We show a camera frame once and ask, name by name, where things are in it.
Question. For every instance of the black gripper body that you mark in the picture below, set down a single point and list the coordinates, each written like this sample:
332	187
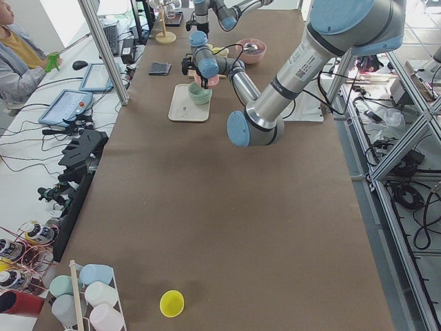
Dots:
204	82

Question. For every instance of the small pink bowl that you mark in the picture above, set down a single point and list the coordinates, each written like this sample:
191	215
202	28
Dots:
213	81

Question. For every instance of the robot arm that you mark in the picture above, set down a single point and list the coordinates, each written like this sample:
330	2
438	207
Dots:
333	29
227	17

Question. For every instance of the green bowl stack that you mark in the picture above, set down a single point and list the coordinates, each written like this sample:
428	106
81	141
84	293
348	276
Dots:
199	95

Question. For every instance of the large pink ice bowl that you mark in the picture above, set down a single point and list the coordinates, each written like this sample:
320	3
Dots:
250	58

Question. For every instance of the bamboo cutting board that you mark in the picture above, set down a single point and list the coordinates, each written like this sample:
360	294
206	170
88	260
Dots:
209	62

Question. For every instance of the cream serving tray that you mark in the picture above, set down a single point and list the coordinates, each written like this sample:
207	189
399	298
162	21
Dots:
183	109

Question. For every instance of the grey folded cloth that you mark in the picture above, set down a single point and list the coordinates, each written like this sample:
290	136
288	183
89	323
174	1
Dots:
159	69

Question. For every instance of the wooden cup stand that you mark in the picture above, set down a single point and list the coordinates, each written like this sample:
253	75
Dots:
164	37

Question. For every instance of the black keyboard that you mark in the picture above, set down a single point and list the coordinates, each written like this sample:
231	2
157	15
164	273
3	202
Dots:
111	35

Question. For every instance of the far blue teach pendant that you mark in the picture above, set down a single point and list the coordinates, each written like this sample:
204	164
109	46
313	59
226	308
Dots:
96	79

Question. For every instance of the blue teach pendant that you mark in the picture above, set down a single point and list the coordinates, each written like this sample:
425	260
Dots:
96	79
67	105

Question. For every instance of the black computer mouse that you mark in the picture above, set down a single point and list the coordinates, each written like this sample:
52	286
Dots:
77	65

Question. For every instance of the near blue teach pendant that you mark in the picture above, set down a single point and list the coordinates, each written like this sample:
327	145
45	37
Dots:
67	105

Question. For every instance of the black tool holder rack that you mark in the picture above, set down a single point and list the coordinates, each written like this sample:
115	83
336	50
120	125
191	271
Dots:
75	157

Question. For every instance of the seated person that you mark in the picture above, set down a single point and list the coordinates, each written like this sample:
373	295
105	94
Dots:
23	63

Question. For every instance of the blue plastic cup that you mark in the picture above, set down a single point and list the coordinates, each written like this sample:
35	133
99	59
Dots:
91	273

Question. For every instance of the yellow plastic cup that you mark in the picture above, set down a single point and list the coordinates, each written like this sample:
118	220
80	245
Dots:
172	303

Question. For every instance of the white plastic cup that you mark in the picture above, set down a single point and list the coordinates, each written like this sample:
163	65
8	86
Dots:
98	293

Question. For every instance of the white cup rack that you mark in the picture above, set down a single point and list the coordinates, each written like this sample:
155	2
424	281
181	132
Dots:
81	307

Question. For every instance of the green plastic cup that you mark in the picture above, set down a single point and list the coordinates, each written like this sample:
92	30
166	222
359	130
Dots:
61	285

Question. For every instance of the pink plastic cup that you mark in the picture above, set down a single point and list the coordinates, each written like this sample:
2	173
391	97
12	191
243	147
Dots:
104	317

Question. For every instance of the red cylinder can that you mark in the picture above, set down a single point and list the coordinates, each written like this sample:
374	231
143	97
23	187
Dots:
22	304

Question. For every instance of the aluminium frame post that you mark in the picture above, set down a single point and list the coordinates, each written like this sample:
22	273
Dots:
92	20

